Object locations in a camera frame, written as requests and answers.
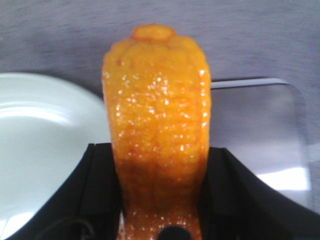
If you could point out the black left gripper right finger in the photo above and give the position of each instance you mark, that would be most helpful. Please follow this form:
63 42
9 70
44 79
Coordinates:
236 205

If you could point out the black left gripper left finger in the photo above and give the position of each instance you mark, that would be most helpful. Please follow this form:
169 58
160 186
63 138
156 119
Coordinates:
86 206

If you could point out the orange corn cob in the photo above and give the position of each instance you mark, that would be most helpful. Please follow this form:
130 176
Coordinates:
157 90

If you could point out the silver black kitchen scale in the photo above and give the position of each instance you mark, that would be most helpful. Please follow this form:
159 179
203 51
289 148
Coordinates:
261 122

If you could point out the pale green plate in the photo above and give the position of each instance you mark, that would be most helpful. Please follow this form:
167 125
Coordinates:
46 124

